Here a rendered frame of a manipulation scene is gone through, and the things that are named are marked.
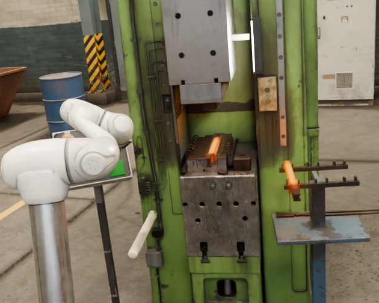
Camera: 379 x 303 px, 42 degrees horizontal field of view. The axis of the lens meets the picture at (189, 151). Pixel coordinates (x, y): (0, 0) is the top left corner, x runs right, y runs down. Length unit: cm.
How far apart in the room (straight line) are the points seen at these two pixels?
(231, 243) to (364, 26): 536
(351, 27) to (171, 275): 531
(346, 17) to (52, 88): 414
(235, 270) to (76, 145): 147
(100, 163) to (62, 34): 854
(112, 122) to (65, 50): 798
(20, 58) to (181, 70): 827
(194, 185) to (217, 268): 48
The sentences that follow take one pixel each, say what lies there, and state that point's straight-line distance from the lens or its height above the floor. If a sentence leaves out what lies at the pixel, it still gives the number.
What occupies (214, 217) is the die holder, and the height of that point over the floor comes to 69.
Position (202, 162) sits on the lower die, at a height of 97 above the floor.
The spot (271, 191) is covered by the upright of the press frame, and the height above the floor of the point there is 74.
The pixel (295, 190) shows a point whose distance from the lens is 207.
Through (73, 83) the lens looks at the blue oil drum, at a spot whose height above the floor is 78.
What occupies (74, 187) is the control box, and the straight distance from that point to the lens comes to 242.
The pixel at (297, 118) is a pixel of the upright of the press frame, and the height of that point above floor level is 113.
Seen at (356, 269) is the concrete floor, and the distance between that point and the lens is 345.
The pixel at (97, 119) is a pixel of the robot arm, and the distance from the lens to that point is 196.
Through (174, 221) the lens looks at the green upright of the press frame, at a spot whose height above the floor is 58.
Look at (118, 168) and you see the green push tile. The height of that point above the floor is 101.
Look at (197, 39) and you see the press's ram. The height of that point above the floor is 157.
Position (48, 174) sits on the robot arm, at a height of 134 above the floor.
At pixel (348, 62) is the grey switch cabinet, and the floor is 64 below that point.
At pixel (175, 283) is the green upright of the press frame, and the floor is 18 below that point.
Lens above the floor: 177
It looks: 17 degrees down
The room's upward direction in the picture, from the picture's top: 5 degrees counter-clockwise
